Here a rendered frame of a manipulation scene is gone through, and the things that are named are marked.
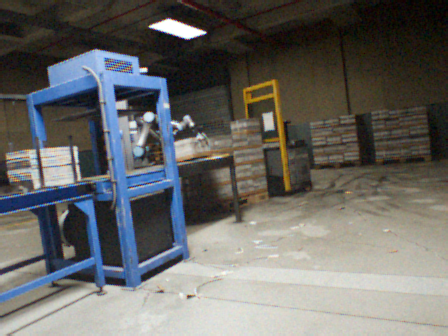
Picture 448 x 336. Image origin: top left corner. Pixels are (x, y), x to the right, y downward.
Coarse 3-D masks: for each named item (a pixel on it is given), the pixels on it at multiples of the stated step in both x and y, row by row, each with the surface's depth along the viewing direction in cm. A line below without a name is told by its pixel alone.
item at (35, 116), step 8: (32, 104) 295; (32, 112) 296; (40, 112) 300; (32, 120) 297; (40, 120) 300; (32, 128) 298; (40, 128) 299; (32, 136) 300; (40, 136) 299; (40, 144) 298; (48, 208) 300; (56, 208) 305; (48, 216) 300; (56, 216) 305; (48, 224) 302; (56, 224) 304; (56, 232) 304; (56, 240) 303; (56, 248) 303; (56, 256) 302
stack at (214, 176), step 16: (240, 160) 544; (192, 176) 491; (208, 176) 507; (224, 176) 524; (240, 176) 542; (192, 192) 491; (208, 192) 507; (224, 192) 524; (240, 192) 542; (192, 208) 492; (208, 208) 548; (224, 208) 522
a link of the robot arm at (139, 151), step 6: (144, 114) 422; (150, 114) 422; (144, 120) 423; (150, 120) 422; (144, 126) 425; (150, 126) 429; (144, 132) 425; (144, 138) 426; (138, 144) 426; (144, 144) 428; (138, 150) 424; (144, 150) 430; (138, 156) 425
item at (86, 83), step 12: (120, 72) 263; (60, 84) 274; (72, 84) 267; (84, 84) 260; (96, 84) 254; (120, 84) 262; (132, 84) 272; (144, 84) 284; (156, 84) 296; (36, 96) 291; (48, 96) 283; (60, 96) 276; (72, 96) 300; (84, 96) 291; (96, 96) 293; (120, 96) 325; (132, 96) 318
